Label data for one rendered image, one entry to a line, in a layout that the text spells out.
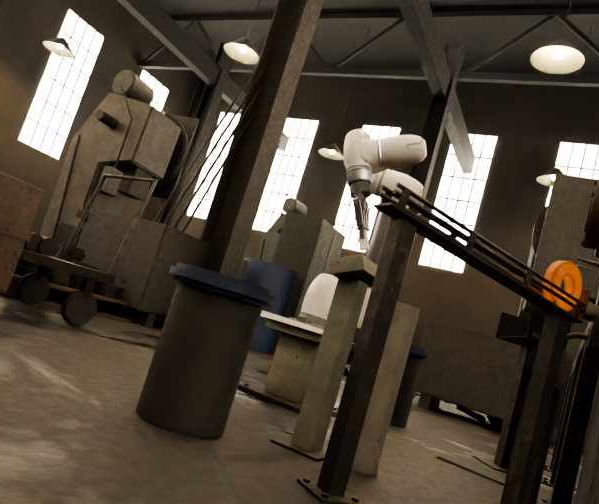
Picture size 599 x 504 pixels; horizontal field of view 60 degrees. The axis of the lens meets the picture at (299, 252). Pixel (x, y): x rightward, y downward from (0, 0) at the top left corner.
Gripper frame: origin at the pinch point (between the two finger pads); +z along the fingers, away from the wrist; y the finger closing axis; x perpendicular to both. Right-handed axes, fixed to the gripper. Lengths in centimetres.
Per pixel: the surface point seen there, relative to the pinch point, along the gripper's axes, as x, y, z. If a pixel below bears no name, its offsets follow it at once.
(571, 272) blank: -62, 12, 17
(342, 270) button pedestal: 1.4, -19.4, 15.0
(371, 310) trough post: -14, -43, 32
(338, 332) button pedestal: 6.2, -12.4, 32.7
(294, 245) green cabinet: 172, 315, -111
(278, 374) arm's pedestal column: 63, 59, 39
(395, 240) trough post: -21, -44, 16
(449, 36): 39, 897, -750
